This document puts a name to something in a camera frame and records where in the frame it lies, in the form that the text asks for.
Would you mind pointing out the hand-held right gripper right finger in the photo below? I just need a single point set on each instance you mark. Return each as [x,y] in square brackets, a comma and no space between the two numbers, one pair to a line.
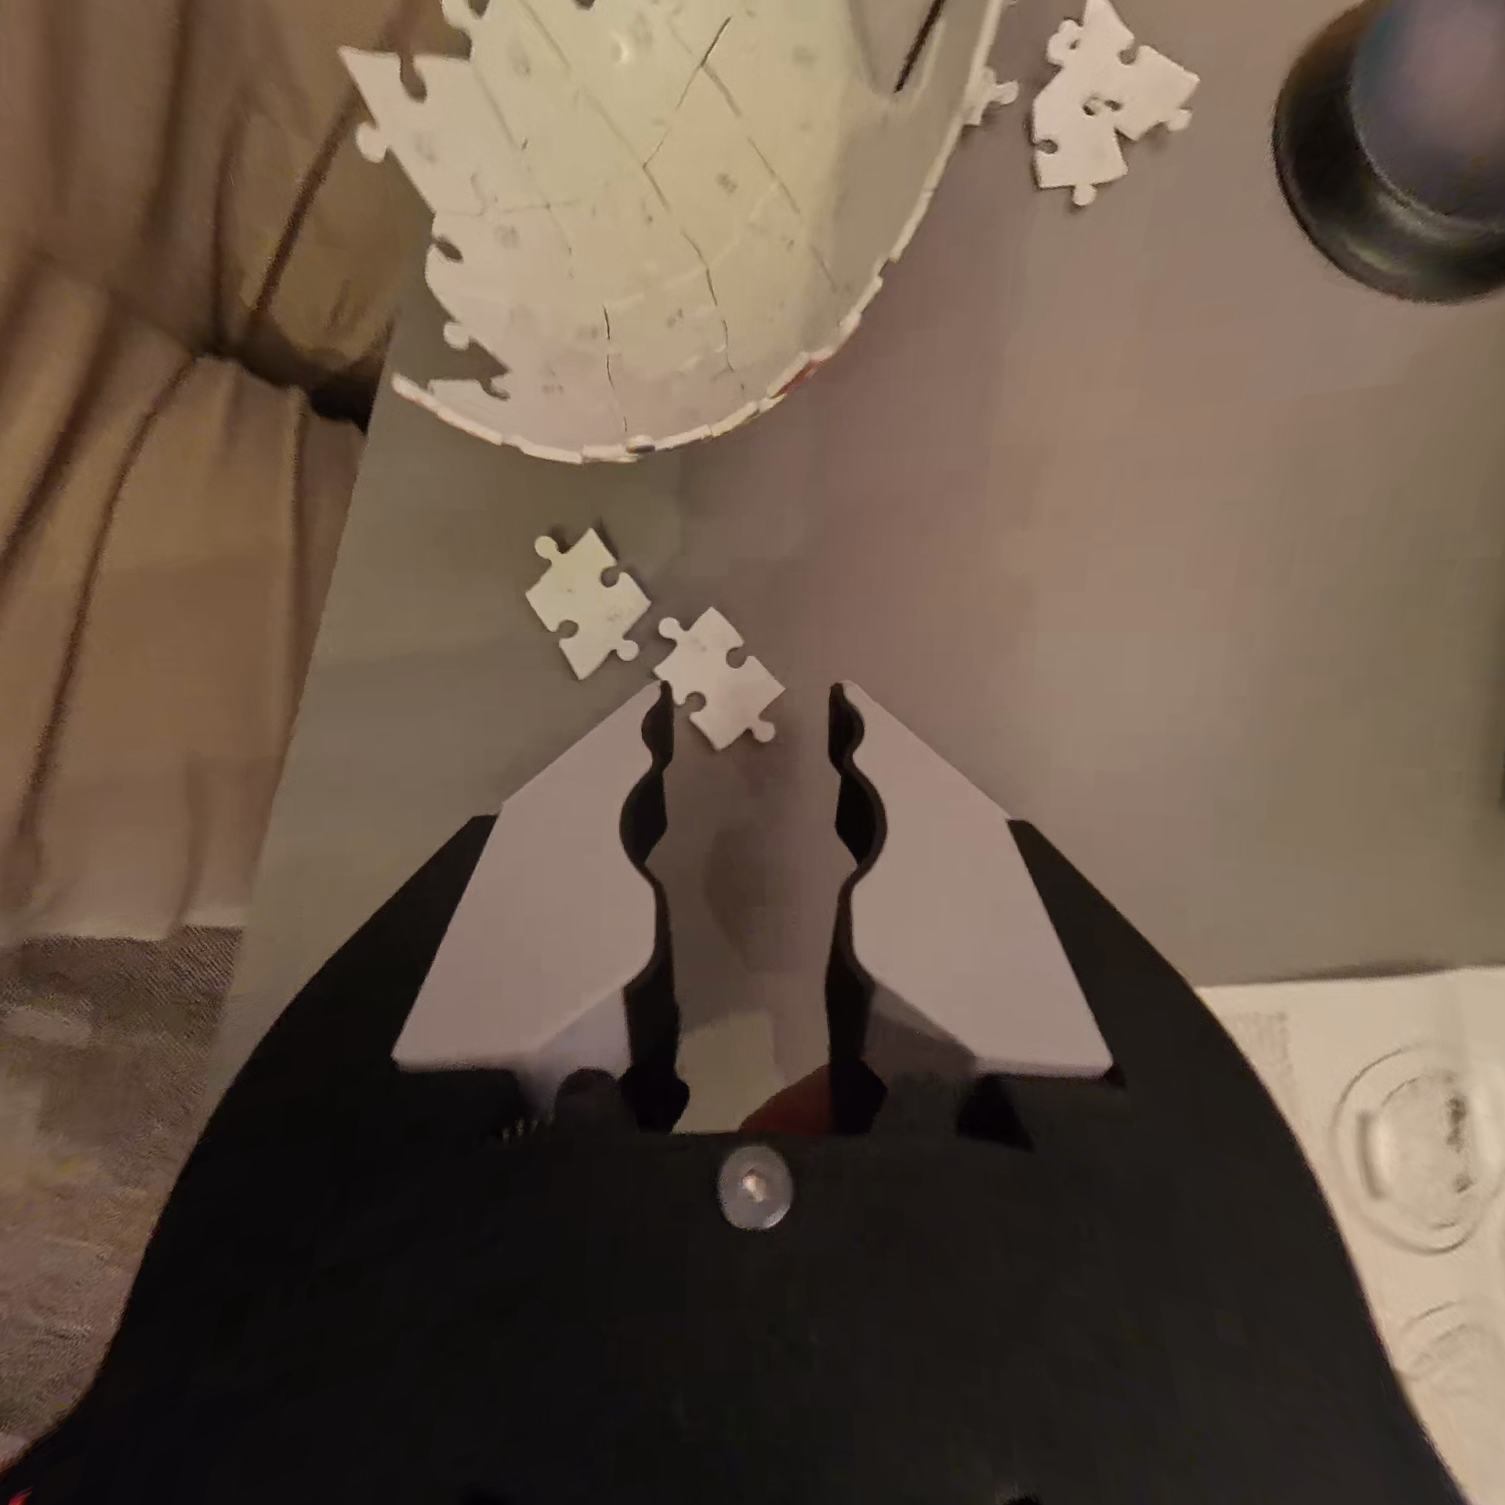
[964,941]

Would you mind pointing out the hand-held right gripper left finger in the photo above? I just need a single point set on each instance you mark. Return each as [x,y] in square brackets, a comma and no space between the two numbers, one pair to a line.
[529,928]

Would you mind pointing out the white puzzle piece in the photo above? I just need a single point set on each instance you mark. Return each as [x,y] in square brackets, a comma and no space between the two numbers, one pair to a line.
[1075,152]
[586,602]
[1129,70]
[719,679]

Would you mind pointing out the white partly built puzzle ball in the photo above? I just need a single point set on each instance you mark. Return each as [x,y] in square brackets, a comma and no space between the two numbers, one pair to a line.
[658,211]

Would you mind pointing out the black round ball stand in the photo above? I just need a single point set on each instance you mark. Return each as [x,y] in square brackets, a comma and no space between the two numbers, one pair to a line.
[1400,176]

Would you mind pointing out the white paper sheet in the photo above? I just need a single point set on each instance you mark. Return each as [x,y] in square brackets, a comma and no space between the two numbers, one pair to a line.
[1294,1116]

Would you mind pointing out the person's beige trousers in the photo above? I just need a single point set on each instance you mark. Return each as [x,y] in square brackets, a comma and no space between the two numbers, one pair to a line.
[142,493]

